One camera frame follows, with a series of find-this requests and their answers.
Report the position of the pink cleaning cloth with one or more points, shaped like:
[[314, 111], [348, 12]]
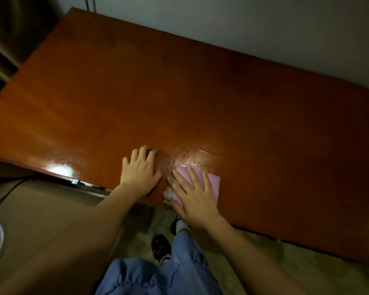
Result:
[[214, 181]]

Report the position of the person's right forearm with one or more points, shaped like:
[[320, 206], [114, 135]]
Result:
[[258, 264]]

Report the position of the person's left forearm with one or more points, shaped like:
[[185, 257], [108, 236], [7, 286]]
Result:
[[61, 248]]

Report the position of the person's blue trousers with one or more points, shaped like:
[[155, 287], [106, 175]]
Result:
[[160, 273]]

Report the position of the beige padded stool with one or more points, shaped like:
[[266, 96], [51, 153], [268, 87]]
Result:
[[37, 230]]

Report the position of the person's right hand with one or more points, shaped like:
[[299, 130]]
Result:
[[197, 202]]

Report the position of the reddish wooden desk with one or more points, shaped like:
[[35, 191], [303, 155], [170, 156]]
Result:
[[233, 101]]

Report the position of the brown curtain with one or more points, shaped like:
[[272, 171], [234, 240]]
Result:
[[12, 40]]

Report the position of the person's black shoe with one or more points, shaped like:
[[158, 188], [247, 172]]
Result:
[[161, 247], [177, 225]]

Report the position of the person's left hand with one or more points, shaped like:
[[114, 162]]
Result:
[[139, 174]]

